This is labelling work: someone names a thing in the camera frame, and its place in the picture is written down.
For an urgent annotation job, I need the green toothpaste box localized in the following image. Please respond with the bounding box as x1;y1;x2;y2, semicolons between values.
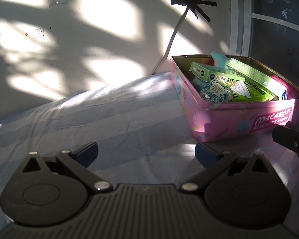
190;62;245;82

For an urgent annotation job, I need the green floral packet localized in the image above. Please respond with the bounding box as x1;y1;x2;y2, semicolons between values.
199;80;233;104

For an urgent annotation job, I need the blue white toothpaste box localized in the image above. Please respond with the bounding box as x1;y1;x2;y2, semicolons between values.
226;58;287;100

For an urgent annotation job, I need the white power cable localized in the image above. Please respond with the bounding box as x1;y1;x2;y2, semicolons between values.
149;0;193;76

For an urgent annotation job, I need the white window frame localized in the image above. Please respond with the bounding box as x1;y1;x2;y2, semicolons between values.
229;0;299;56

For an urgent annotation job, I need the striped blue bed sheet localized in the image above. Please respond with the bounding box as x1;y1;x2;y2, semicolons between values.
0;71;299;237

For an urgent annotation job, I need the green patterned tissue pack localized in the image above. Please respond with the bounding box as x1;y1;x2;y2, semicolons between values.
224;81;274;103

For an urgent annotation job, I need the pink macaron biscuit tin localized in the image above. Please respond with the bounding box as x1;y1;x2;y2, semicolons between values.
170;55;299;142

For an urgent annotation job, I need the black tape cross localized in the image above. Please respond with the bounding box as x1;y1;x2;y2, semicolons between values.
171;0;218;23

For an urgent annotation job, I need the teal plush toy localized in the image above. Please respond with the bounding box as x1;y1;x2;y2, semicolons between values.
192;52;229;90

